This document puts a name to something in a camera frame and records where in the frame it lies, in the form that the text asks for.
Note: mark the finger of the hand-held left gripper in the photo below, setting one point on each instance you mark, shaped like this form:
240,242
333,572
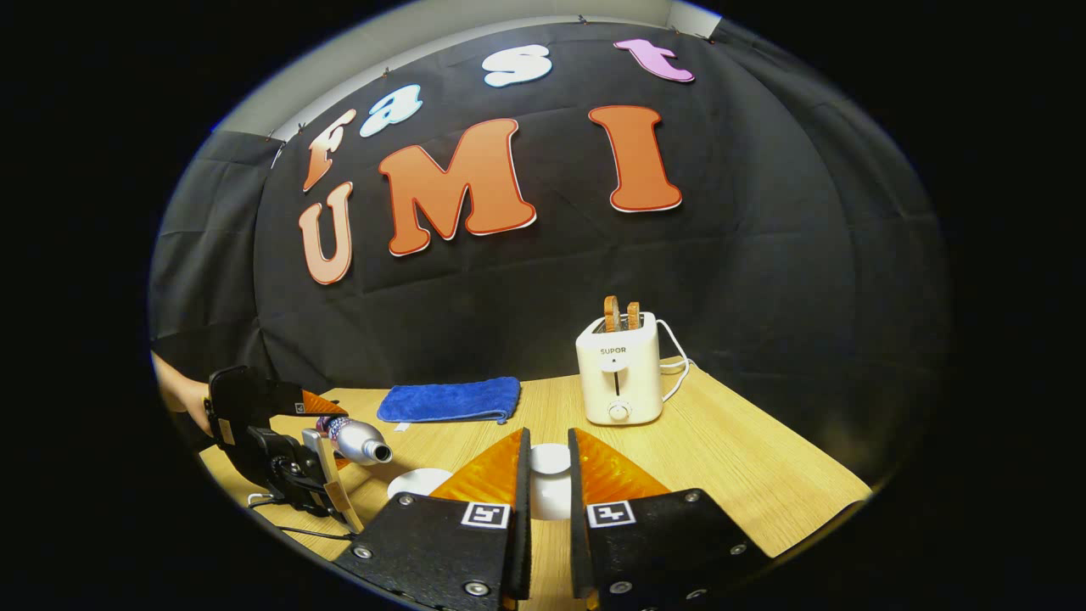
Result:
254,392
331,484

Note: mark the silver water bottle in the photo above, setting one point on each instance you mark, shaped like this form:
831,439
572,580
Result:
361,441

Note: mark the white toaster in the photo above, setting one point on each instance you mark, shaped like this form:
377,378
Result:
619,373

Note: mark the blue towel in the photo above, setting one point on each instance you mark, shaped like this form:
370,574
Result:
450,399

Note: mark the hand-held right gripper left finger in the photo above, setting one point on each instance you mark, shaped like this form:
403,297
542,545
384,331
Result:
523,526

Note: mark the black backdrop cloth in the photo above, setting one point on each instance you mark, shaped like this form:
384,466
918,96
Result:
551,280

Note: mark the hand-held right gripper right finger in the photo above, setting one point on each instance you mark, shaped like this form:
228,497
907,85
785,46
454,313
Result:
579,526

